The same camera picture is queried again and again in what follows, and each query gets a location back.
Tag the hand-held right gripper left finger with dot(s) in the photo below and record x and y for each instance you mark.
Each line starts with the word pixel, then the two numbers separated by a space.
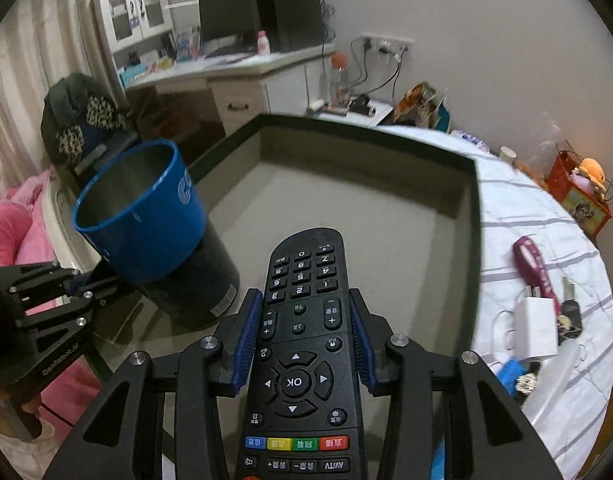
pixel 249 342

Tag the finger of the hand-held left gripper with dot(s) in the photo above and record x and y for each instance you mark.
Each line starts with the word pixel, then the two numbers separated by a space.
pixel 41 280
pixel 61 317

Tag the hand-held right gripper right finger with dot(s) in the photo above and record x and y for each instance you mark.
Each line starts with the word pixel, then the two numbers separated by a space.
pixel 361 347

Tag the black remote control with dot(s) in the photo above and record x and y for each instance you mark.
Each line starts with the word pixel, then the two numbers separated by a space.
pixel 299 360

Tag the blue and black tumbler cup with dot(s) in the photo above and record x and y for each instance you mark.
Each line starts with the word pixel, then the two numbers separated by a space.
pixel 146 220

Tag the dark green tray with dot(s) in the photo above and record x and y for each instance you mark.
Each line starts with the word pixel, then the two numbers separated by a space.
pixel 346 210

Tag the pink cloth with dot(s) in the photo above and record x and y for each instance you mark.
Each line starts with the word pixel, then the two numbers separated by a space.
pixel 21 230

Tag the blue plastic brush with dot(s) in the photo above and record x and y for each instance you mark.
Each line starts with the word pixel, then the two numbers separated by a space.
pixel 511 376

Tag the office chair with clothes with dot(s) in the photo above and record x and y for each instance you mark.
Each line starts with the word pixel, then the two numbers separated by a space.
pixel 81 120

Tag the white charger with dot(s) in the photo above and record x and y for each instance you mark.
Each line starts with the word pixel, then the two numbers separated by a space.
pixel 536 330

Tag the pink hair brush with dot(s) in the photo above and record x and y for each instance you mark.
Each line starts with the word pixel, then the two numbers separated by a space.
pixel 533 262

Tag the beige curtain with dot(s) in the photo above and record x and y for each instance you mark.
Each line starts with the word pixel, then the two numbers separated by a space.
pixel 31 70

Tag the bunch of keys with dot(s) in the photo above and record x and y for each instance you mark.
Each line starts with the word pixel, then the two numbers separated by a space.
pixel 570 307

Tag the white striped quilt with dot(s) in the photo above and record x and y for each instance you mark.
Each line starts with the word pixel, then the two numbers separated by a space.
pixel 516 200

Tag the teal tissue box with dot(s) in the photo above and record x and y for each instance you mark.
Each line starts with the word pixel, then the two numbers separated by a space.
pixel 136 74

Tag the white nightstand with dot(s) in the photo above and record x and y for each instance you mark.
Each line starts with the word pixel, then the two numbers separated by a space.
pixel 371 110

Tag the white paper cup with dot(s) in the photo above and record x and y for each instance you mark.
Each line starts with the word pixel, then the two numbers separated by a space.
pixel 507 154

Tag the colourful paper bag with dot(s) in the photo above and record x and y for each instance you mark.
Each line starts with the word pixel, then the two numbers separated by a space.
pixel 419 102

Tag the white desk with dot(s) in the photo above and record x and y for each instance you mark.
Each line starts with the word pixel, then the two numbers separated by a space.
pixel 236 85

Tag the red box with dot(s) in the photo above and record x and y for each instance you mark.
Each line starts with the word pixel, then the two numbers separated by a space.
pixel 583 205

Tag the red cap bottle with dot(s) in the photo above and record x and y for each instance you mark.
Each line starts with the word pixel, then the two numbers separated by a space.
pixel 339 77

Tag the clear plastic bag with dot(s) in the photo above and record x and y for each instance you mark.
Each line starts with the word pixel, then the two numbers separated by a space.
pixel 548 147

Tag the blue printed packets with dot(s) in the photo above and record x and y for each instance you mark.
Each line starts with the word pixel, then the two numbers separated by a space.
pixel 189 44

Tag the white glass door cabinet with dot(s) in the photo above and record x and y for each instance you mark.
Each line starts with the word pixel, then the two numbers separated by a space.
pixel 134 7

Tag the orange plush toy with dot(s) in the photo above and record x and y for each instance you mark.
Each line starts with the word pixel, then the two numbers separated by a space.
pixel 591 172

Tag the pink cap bottle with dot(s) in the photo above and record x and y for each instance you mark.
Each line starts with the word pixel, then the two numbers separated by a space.
pixel 263 42

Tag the black monitor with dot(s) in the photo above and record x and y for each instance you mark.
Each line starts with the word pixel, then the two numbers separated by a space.
pixel 226 10

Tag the black computer tower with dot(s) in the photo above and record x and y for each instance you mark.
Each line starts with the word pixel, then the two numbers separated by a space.
pixel 291 10

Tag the white wall outlet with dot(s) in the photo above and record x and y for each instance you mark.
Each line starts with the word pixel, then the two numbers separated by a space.
pixel 386 45

